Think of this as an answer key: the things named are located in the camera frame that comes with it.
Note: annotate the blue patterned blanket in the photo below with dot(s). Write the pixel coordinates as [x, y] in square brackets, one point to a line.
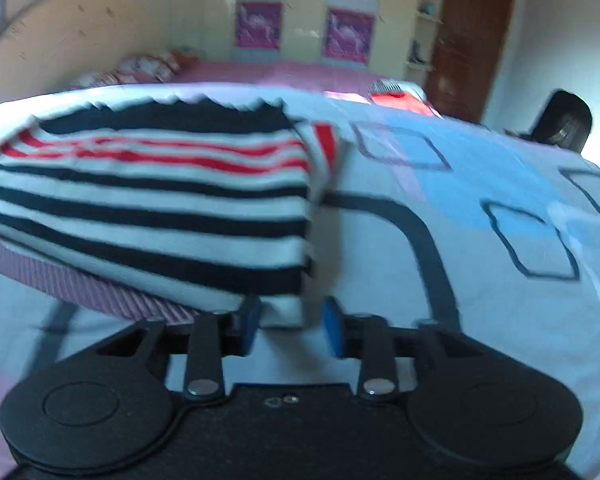
[480, 285]

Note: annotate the purple wall poster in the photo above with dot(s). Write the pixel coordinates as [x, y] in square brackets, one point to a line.
[258, 26]
[350, 35]

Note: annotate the pink bed sheet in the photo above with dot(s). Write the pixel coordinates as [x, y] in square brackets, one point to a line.
[280, 72]

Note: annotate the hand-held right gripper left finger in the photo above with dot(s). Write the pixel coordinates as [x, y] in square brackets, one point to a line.
[250, 327]

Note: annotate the orange cloth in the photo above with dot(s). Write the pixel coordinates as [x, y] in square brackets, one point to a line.
[405, 104]

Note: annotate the patterned pillow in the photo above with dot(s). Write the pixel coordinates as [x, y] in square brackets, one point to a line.
[95, 79]
[150, 65]

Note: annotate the white striped cloth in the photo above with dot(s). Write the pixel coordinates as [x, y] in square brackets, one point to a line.
[387, 86]

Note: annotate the cream wardrobe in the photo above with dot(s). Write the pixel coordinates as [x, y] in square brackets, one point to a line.
[305, 10]

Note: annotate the brown wooden door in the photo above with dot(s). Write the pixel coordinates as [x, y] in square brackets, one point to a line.
[472, 40]

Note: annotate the corner shelf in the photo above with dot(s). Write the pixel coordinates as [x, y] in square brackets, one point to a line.
[426, 15]

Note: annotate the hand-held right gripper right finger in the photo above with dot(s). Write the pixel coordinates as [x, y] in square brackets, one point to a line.
[332, 327]

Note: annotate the wooden headboard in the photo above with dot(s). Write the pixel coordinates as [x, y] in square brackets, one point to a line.
[65, 45]

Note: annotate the striped knit sweater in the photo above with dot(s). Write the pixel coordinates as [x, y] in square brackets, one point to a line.
[155, 210]

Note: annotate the black chair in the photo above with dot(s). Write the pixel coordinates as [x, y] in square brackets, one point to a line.
[562, 122]

